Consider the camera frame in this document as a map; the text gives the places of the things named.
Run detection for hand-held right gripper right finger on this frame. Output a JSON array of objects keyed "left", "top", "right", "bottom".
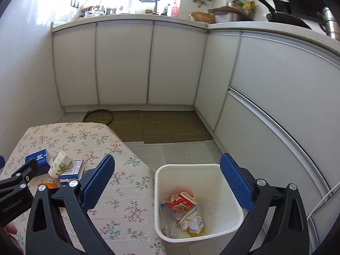
[{"left": 219, "top": 153, "right": 310, "bottom": 255}]

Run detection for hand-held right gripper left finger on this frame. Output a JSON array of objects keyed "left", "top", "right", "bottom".
[{"left": 26, "top": 154, "right": 115, "bottom": 255}]

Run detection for blue cardboard box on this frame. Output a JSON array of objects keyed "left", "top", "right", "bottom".
[{"left": 25, "top": 151, "right": 56, "bottom": 176}]

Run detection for small blue white box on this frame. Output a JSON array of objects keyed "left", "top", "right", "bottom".
[{"left": 58, "top": 159, "right": 84, "bottom": 182}]

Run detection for floral paper cup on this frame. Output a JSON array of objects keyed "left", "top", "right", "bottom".
[{"left": 48, "top": 150, "right": 72, "bottom": 178}]

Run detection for grey paper ball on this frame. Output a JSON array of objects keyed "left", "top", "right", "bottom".
[{"left": 188, "top": 216, "right": 204, "bottom": 233}]

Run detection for red and white carton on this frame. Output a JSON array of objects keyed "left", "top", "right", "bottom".
[{"left": 166, "top": 191, "right": 198, "bottom": 212}]

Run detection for yellow paper packet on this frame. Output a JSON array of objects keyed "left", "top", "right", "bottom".
[{"left": 186, "top": 223, "right": 207, "bottom": 238}]

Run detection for white tissue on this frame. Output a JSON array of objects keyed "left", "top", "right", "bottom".
[{"left": 178, "top": 216, "right": 191, "bottom": 230}]

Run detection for white plastic bin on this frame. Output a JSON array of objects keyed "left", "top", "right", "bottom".
[{"left": 154, "top": 164, "right": 245, "bottom": 244}]

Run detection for crushed clear plastic bottle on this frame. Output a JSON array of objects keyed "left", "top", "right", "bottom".
[{"left": 159, "top": 204, "right": 181, "bottom": 238}]

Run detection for person's left hand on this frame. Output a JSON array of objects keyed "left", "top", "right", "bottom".
[{"left": 5, "top": 222, "right": 18, "bottom": 236}]

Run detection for floral tablecloth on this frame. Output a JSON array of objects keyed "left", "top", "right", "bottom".
[{"left": 0, "top": 122, "right": 164, "bottom": 255}]

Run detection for white cabinet drawer front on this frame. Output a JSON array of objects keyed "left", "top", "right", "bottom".
[
  {"left": 228, "top": 32, "right": 340, "bottom": 170},
  {"left": 215, "top": 88, "right": 332, "bottom": 218}
]

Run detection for small woven floor mat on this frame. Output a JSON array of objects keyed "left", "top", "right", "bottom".
[{"left": 109, "top": 111, "right": 144, "bottom": 142}]

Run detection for round woven tray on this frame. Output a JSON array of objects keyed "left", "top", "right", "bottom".
[{"left": 83, "top": 109, "right": 114, "bottom": 125}]

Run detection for large woven floor mat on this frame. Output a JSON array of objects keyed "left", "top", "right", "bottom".
[{"left": 142, "top": 111, "right": 214, "bottom": 144}]

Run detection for white cabinet door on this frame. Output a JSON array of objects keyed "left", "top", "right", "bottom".
[
  {"left": 195, "top": 30, "right": 242, "bottom": 131},
  {"left": 147, "top": 25, "right": 208, "bottom": 106},
  {"left": 52, "top": 23, "right": 98, "bottom": 106},
  {"left": 96, "top": 21, "right": 154, "bottom": 104}
]

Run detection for white kitchen countertop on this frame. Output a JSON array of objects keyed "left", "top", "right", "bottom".
[{"left": 51, "top": 14, "right": 340, "bottom": 49}]

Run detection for metal basin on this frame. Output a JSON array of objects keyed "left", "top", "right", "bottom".
[{"left": 214, "top": 12, "right": 254, "bottom": 23}]

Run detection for wicker basket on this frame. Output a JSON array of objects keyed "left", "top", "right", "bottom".
[{"left": 191, "top": 11, "right": 216, "bottom": 23}]

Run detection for cluster of small jars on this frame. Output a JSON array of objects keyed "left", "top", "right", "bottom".
[{"left": 81, "top": 4, "right": 134, "bottom": 18}]

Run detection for brown wooden board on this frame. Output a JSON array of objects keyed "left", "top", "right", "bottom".
[{"left": 208, "top": 6, "right": 239, "bottom": 15}]

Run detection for black wok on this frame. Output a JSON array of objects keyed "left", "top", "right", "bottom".
[{"left": 250, "top": 0, "right": 313, "bottom": 30}]

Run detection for yellow green snack packets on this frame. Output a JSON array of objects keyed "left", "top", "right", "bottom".
[{"left": 231, "top": 0, "right": 256, "bottom": 15}]

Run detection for white power cable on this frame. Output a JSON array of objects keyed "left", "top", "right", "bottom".
[{"left": 307, "top": 183, "right": 337, "bottom": 219}]

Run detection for silver metal duct pipe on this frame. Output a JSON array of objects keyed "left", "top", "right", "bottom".
[{"left": 317, "top": 7, "right": 340, "bottom": 41}]

